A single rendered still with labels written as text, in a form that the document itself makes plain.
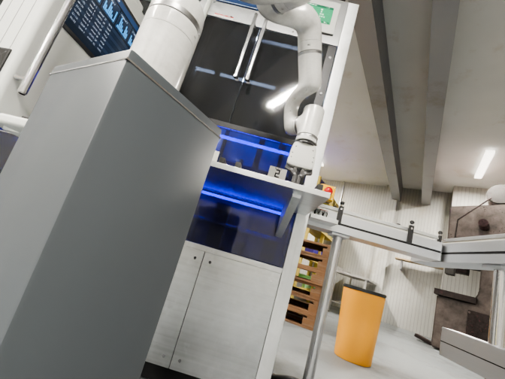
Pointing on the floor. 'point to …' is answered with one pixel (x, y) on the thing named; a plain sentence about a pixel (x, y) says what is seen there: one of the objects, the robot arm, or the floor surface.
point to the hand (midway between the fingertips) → (295, 181)
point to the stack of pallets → (303, 309)
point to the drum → (358, 325)
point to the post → (265, 368)
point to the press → (456, 226)
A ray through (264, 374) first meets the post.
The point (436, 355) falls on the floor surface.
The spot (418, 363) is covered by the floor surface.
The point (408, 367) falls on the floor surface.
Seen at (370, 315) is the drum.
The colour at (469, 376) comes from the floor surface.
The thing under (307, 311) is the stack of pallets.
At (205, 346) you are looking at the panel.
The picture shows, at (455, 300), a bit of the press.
